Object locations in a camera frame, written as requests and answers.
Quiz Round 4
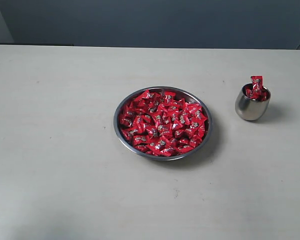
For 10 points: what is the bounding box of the pile of red candies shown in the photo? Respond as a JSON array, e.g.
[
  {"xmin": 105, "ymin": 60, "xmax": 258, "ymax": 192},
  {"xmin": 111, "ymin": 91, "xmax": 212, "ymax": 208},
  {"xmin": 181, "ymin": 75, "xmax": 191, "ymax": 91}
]
[{"xmin": 118, "ymin": 89, "xmax": 207, "ymax": 158}]

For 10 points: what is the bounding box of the round steel bowl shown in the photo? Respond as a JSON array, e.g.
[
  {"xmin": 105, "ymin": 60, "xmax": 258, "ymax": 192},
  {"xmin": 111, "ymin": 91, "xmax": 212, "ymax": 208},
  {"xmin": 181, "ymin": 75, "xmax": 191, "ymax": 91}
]
[{"xmin": 113, "ymin": 86, "xmax": 214, "ymax": 162}]

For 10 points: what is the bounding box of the red candy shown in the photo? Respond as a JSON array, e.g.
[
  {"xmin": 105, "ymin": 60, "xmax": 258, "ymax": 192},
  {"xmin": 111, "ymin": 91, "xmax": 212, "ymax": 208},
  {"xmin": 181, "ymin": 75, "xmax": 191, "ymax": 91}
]
[{"xmin": 244, "ymin": 75, "xmax": 268, "ymax": 102}]

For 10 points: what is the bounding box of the steel cup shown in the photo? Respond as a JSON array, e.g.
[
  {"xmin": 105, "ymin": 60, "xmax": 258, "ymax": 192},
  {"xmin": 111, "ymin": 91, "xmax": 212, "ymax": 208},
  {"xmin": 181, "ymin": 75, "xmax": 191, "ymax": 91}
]
[{"xmin": 235, "ymin": 83, "xmax": 271, "ymax": 121}]

